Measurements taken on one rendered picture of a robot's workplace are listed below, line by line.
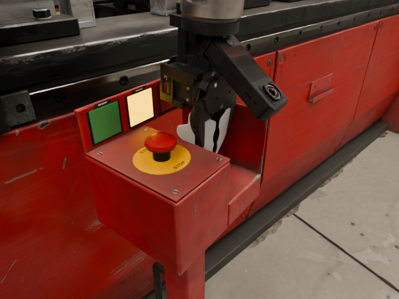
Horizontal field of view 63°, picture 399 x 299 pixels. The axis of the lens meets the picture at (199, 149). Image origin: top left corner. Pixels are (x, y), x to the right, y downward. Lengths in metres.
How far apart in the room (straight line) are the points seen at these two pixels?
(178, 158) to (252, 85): 0.12
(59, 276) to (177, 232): 0.44
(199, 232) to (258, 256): 0.94
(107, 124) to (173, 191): 0.14
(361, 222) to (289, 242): 0.36
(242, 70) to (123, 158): 0.18
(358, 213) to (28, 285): 1.34
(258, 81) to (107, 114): 0.20
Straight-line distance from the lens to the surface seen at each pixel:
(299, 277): 1.31
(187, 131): 0.47
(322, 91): 1.30
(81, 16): 0.71
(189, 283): 0.59
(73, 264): 0.77
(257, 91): 0.38
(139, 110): 0.47
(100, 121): 0.43
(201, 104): 0.41
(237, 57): 0.41
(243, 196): 0.48
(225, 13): 0.39
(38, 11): 0.64
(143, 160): 0.40
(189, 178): 0.37
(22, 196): 0.63
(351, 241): 1.50
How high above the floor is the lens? 1.00
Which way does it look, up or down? 31 degrees down
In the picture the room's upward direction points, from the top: straight up
